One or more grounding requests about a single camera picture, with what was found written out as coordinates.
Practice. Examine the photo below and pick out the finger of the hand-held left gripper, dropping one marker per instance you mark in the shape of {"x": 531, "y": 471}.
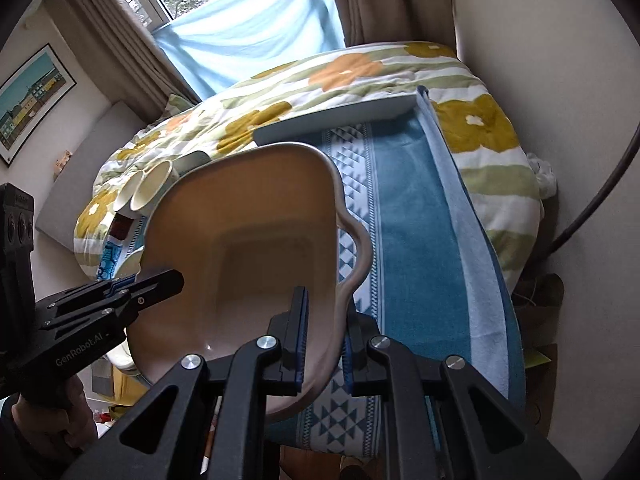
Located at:
{"x": 155, "y": 287}
{"x": 90, "y": 292}

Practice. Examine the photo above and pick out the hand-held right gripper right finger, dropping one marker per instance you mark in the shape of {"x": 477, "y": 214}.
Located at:
{"x": 349, "y": 375}

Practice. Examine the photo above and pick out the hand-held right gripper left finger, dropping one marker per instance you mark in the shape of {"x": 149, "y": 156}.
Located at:
{"x": 300, "y": 340}

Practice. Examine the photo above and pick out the person's left hand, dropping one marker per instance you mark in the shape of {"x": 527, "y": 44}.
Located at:
{"x": 65, "y": 420}

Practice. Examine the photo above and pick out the cream plate with duck print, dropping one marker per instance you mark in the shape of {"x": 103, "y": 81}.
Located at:
{"x": 131, "y": 265}

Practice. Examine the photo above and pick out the teal key pattern tablecloth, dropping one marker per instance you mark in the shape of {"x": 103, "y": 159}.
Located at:
{"x": 107, "y": 260}

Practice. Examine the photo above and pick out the cream round bowl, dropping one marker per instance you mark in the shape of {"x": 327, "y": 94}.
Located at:
{"x": 125, "y": 195}
{"x": 152, "y": 185}

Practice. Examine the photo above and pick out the grey headboard cushion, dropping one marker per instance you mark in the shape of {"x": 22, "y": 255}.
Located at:
{"x": 85, "y": 180}

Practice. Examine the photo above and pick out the pink plush toy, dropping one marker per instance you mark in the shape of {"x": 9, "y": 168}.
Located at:
{"x": 62, "y": 162}

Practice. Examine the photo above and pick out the grey green tray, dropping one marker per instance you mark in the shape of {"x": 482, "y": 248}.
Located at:
{"x": 192, "y": 161}

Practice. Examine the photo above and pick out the teal triangle pattern towel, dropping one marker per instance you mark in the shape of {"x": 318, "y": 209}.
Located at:
{"x": 410, "y": 220}

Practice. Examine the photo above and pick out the framed houses picture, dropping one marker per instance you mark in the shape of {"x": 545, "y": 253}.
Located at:
{"x": 30, "y": 95}

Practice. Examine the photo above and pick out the light blue towel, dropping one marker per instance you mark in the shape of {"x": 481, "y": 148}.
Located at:
{"x": 475, "y": 240}

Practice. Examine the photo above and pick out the green patterned pillow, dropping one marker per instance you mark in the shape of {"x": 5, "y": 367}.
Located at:
{"x": 181, "y": 104}

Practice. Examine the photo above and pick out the light blue rectangular tray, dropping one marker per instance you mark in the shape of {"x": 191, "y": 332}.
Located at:
{"x": 340, "y": 117}

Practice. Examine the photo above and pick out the brown curtain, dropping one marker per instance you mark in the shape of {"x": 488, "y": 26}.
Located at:
{"x": 390, "y": 0}
{"x": 125, "y": 50}

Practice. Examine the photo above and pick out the light blue window cloth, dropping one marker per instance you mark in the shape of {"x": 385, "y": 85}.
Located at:
{"x": 250, "y": 35}

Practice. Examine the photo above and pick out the floral striped blanket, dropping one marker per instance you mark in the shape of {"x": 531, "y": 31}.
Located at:
{"x": 350, "y": 67}

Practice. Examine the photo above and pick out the white plastic bag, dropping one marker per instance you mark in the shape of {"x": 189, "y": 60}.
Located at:
{"x": 544, "y": 175}

